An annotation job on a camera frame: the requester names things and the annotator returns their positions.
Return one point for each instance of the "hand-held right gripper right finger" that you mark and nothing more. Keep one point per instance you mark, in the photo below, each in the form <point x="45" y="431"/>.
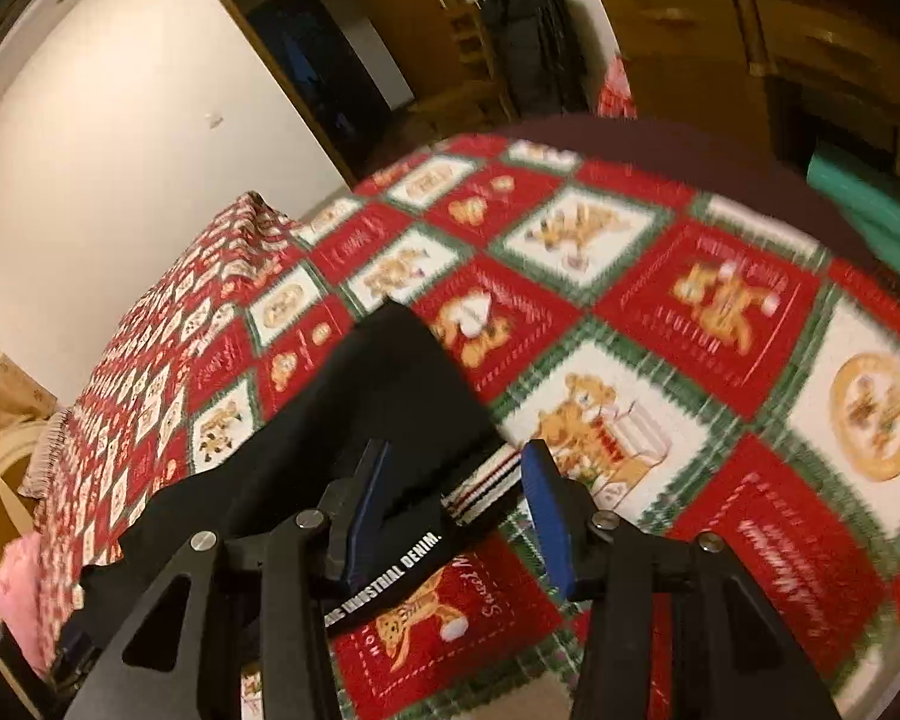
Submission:
<point x="551" y="529"/>

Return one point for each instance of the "wooden door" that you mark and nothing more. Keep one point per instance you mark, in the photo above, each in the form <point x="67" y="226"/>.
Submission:
<point x="405" y="7"/>

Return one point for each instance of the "black pants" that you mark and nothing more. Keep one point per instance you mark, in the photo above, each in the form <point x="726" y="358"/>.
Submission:
<point x="322" y="420"/>

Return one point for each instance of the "red checked printed blanket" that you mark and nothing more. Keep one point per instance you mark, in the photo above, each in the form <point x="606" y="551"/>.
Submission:
<point x="645" y="330"/>

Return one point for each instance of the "black bag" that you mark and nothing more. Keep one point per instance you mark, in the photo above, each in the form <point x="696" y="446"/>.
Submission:
<point x="532" y="37"/>

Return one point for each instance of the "wooden door frame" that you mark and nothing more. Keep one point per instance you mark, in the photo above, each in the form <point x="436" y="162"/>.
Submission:
<point x="270" y="75"/>

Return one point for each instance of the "dark brown bed sheet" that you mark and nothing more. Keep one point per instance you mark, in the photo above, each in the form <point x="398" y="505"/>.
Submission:
<point x="682" y="150"/>

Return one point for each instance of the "pink pillow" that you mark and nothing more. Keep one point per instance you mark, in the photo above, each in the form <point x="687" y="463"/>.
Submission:
<point x="19" y="574"/>

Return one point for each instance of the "wooden cabinet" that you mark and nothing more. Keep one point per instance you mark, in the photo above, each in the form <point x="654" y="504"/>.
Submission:
<point x="690" y="22"/>

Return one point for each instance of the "teal cloth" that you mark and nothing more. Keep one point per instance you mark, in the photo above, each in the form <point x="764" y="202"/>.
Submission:
<point x="870" y="202"/>

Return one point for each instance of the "wooden chair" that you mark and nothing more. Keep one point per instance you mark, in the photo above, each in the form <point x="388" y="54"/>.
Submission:
<point x="472" y="67"/>

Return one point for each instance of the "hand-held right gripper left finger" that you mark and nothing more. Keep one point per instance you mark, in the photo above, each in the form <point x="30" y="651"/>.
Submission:
<point x="367" y="514"/>

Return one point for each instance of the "red plastic bag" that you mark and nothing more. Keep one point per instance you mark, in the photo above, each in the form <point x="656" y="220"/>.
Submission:
<point x="616" y="90"/>

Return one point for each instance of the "beige patterned curtain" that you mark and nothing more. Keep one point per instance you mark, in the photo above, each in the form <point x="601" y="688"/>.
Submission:
<point x="0" y="382"/>

